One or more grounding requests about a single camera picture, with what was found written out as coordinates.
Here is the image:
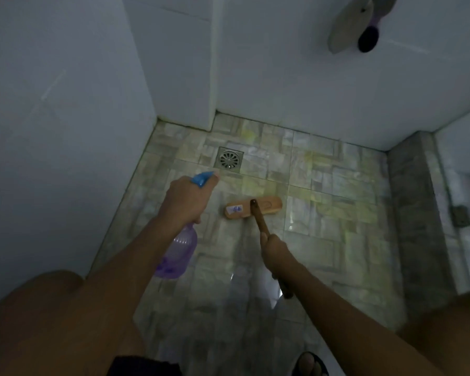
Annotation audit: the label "small grey wall fixture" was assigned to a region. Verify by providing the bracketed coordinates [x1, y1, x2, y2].
[451, 206, 470, 227]

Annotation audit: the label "person's right leg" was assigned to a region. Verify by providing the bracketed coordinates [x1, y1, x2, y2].
[399, 290, 470, 376]

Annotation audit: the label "wooden floor scrub brush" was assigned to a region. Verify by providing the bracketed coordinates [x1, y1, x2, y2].
[224, 196, 294, 300]

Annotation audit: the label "person's leg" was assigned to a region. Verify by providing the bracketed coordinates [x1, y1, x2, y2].
[399, 290, 470, 376]
[0, 270, 146, 376]

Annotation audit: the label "person's right forearm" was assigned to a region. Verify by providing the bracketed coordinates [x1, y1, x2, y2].
[276, 265, 445, 376]

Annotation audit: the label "purple black hanging brush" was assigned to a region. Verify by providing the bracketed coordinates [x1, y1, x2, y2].
[357, 0, 381, 54]

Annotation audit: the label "person's right hand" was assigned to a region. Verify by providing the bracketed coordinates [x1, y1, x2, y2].
[260, 232, 299, 280]

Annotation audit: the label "black shorts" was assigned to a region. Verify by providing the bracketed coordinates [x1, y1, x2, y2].
[107, 355, 181, 376]

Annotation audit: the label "person's left hand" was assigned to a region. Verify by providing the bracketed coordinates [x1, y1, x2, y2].
[160, 174, 220, 228]

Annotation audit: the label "person's left leg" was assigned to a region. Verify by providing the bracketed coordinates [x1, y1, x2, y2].
[0, 270, 146, 376]

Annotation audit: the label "person's bare foot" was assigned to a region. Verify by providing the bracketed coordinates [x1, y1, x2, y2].
[294, 351, 325, 376]

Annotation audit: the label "purple spray bottle blue nozzle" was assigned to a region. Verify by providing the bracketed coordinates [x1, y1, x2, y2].
[154, 171, 219, 280]

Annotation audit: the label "metal floor drain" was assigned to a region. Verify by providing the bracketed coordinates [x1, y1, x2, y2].
[214, 146, 244, 171]

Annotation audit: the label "black sandal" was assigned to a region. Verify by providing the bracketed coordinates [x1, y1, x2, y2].
[291, 351, 330, 376]

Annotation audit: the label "person's left forearm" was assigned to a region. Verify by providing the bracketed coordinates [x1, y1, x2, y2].
[78, 216, 198, 376]

